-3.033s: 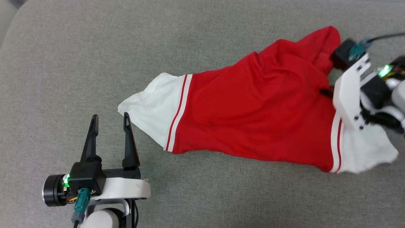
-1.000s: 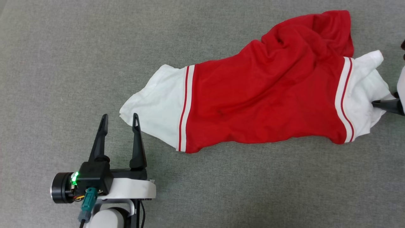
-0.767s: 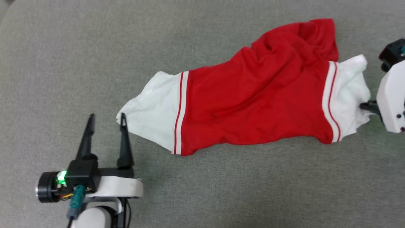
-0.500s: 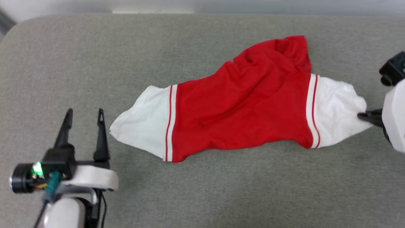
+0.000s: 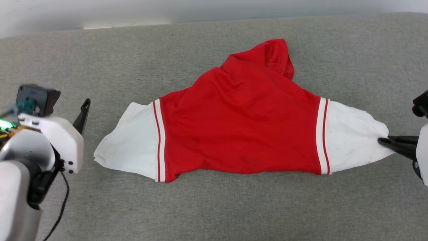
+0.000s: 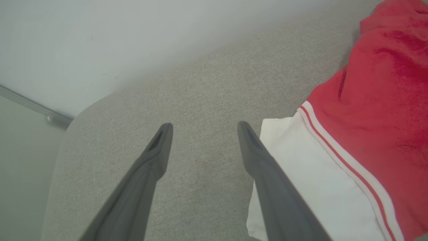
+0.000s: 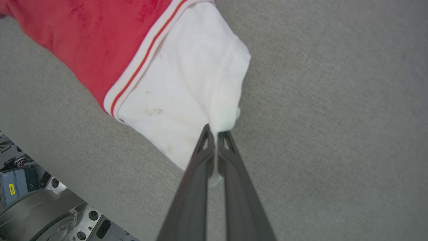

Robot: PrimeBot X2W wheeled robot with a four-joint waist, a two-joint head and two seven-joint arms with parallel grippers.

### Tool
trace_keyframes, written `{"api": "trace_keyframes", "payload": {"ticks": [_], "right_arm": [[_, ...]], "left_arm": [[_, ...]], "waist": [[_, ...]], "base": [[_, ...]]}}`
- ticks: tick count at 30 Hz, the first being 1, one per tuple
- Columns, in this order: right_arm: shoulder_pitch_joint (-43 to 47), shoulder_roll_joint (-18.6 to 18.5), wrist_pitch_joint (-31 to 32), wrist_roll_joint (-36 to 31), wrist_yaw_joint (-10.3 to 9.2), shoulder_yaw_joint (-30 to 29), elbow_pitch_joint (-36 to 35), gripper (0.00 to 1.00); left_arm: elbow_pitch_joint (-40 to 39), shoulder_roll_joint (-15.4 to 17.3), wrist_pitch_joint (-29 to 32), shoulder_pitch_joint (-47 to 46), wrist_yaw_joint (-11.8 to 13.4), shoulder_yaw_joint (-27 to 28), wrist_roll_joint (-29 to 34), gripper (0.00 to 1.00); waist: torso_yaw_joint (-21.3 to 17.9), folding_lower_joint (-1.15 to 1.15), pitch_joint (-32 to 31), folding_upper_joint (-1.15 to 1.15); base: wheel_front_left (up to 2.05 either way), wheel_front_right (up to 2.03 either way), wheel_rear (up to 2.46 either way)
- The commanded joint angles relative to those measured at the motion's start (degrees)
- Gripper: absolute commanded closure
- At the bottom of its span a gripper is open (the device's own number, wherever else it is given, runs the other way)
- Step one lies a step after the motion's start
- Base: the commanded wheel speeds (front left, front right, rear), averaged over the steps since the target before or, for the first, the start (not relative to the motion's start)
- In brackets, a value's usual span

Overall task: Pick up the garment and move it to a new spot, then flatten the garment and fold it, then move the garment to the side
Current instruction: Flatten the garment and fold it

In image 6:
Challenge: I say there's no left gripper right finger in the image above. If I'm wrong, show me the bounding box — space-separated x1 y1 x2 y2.
237 121 332 241

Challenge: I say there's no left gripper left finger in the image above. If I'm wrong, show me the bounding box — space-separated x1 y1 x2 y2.
80 123 174 241

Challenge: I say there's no red and white garment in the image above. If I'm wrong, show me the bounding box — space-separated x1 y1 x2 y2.
246 0 428 241

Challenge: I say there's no grey fabric sofa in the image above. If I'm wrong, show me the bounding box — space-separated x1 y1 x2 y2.
40 0 428 241

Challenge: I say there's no grey metal wall strip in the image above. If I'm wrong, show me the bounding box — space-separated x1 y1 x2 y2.
0 85 73 130

